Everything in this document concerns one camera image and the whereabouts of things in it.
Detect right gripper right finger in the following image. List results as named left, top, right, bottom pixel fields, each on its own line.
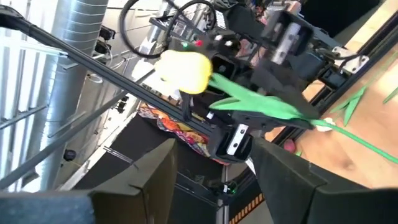
left=250, top=136, right=398, bottom=224

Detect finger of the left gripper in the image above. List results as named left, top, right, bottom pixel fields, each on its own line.
left=253, top=58, right=320, bottom=121
left=233, top=111, right=313, bottom=131

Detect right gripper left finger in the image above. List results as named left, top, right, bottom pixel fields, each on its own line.
left=0, top=138, right=178, bottom=224

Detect red fabric tulip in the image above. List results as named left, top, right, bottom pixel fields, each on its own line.
left=283, top=139, right=304, bottom=156

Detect yellow fabric tulip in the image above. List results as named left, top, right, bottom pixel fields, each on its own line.
left=154, top=49, right=398, bottom=165

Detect colourful patterned cloth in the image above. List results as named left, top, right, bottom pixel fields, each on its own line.
left=138, top=104, right=231, bottom=166

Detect orange black hazard tape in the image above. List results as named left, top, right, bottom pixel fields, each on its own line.
left=228, top=192, right=266, bottom=224

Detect black round knob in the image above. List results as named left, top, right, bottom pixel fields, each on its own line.
left=63, top=149, right=77, bottom=162

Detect grey metal beam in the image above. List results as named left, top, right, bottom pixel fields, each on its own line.
left=0, top=90, right=128, bottom=190

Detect black clamp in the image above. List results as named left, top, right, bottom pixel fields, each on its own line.
left=98, top=26, right=116, bottom=42
left=94, top=40, right=110, bottom=55

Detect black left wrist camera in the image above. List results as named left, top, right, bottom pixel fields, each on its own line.
left=211, top=54, right=239, bottom=82

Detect silver metal post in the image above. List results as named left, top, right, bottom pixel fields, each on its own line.
left=216, top=164, right=230, bottom=224

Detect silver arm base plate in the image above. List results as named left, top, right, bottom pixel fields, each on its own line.
left=331, top=45, right=370, bottom=75

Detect black aluminium table frame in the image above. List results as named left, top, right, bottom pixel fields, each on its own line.
left=264, top=9, right=398, bottom=147

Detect black slotted frame bar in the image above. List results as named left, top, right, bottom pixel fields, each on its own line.
left=0, top=5, right=239, bottom=136

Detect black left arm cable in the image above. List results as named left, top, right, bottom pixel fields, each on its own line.
left=119, top=0, right=218, bottom=59

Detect silver ventilation duct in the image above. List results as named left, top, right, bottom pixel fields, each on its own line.
left=27, top=0, right=109, bottom=192

